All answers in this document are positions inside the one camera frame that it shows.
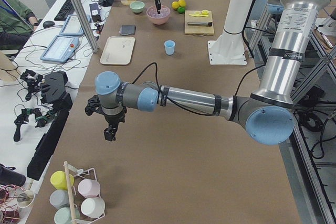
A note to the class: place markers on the near teach pendant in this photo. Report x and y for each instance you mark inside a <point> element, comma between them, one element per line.
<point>60,49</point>

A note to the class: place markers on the grey cup in rack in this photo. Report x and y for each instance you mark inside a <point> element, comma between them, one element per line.
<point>59,199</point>

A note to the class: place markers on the teach pendant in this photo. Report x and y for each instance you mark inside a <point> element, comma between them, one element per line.
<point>60,49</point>
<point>72,27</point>

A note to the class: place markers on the pink bowl of ice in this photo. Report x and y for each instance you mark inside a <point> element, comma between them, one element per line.
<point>160,18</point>

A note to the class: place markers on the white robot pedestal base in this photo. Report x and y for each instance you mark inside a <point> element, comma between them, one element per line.
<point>229,49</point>

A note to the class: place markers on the lower yellow lemon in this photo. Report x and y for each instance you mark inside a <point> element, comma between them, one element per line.
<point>182,3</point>

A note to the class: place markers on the wooden rack handle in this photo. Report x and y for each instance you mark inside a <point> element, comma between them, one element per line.
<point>70,195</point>

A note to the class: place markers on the pink cup in rack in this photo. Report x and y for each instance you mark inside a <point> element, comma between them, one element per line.
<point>89,188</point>

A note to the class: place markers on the green bowl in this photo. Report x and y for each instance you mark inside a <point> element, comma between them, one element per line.
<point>137,7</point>

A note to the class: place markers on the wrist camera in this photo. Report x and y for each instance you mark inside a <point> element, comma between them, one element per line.
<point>93,105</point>

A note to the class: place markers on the lemon half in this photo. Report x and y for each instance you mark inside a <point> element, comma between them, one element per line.
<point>204,12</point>

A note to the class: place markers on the black long box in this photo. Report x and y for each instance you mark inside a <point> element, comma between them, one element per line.
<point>46,147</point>

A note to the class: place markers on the wooden cutting board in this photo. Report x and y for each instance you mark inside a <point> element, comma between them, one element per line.
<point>197,30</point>

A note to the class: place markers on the grey folded cloth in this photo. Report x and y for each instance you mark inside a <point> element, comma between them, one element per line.
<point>127,30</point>

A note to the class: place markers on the yellow plastic knife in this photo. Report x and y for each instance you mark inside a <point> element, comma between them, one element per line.
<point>198,15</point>

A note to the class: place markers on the yellow lemon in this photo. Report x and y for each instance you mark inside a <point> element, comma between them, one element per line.
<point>175,5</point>
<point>182,3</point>

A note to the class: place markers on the steel muddler black tip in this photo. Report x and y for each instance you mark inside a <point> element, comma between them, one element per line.
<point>206,24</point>

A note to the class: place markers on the green cup in rack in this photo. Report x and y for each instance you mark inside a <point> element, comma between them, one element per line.
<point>63,216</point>

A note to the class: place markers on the green lime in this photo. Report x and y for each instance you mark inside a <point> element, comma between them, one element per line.
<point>181,10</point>

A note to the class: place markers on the black gripper part on desk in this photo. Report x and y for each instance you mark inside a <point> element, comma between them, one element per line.
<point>53,91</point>

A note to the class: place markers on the white wire cup rack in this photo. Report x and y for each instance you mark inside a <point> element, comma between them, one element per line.
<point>76,176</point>

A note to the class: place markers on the aluminium frame post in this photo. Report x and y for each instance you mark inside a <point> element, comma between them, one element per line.
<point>85,25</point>

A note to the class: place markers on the cream rabbit tray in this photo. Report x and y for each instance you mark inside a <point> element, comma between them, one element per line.
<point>117,51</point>

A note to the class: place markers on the light blue cup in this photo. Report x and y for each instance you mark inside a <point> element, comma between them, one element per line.
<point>169,46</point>

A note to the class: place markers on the upper yellow lemon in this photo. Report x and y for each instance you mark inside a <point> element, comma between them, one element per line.
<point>175,5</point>

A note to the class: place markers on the white cup in rack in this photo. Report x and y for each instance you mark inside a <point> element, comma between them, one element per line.
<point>93,207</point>

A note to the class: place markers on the black keyboard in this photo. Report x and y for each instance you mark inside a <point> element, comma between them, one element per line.
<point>66,10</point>

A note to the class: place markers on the far teach pendant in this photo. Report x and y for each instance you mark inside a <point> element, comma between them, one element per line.
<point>72,27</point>

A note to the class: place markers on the paper cup with whisk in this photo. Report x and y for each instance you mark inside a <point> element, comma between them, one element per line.
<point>25,199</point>

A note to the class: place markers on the yellow cup in rack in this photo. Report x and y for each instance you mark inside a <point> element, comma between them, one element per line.
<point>58,180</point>

